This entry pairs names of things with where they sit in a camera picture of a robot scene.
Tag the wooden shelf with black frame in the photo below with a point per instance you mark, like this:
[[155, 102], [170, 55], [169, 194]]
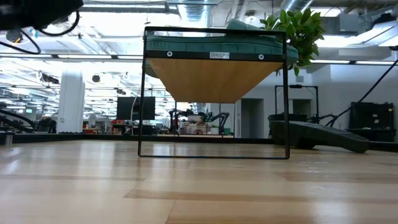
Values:
[[211, 81]]

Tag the black background monitor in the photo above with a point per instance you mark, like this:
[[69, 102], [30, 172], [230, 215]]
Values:
[[127, 109]]

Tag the black cabinet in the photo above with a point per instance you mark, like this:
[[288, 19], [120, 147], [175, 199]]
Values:
[[371, 121]]

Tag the silver ventilation duct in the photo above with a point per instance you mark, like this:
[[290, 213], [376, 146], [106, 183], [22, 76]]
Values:
[[196, 15]]

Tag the black metal rack frame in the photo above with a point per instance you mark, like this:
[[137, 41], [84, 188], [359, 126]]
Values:
[[295, 86]]

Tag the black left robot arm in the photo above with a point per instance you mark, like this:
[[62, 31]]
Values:
[[37, 12]]

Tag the white building column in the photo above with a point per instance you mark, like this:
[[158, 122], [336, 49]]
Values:
[[71, 102]]

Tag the green leafy plant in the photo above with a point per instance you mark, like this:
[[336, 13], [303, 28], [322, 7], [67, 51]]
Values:
[[301, 31]]

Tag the black background robot arms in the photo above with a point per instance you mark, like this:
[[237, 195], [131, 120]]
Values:
[[214, 117]]

